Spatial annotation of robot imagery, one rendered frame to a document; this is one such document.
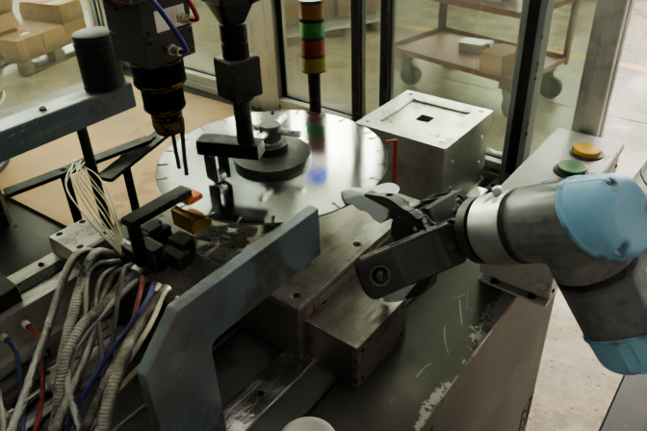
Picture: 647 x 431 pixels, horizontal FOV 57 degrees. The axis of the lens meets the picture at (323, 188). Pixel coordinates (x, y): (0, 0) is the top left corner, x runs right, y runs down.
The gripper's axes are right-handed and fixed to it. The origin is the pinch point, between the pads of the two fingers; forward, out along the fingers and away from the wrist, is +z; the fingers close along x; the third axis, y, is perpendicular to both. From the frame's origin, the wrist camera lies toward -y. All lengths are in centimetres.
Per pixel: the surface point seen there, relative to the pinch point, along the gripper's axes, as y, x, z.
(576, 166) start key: 35.3, -3.2, -9.9
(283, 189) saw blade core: -3.9, 10.7, 5.3
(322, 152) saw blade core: 6.3, 12.9, 8.6
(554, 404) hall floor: 72, -75, 45
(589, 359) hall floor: 94, -74, 46
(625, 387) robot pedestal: 17.0, -27.6, -18.1
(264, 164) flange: -2.8, 14.6, 9.4
